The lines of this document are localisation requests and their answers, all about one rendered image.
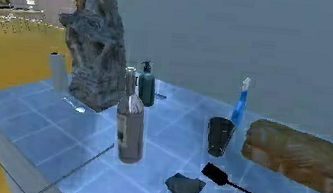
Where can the brown bread loaf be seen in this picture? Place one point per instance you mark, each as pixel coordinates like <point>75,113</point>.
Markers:
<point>294,156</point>

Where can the dark green soap dispenser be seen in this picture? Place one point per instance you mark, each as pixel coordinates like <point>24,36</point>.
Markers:
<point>146,86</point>

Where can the brown glass wine bottle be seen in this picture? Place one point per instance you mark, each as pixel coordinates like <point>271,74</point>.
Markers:
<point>130,124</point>

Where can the black cup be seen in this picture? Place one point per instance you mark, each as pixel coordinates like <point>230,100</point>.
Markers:
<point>219,136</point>

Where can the blue spray bottle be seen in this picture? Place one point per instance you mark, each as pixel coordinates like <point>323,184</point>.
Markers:
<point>239,107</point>

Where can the grey stone statue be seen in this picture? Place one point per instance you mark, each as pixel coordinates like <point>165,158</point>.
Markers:
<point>96,51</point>

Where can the black spatula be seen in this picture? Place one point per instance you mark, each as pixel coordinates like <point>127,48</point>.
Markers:
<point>216,174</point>

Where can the dark grey cloth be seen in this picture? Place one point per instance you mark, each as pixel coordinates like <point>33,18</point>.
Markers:
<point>185,187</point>

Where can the silver spoon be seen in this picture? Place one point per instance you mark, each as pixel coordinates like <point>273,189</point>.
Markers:
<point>73,104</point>

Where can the grey pepper shaker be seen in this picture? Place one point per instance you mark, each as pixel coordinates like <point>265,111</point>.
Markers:
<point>58,73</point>

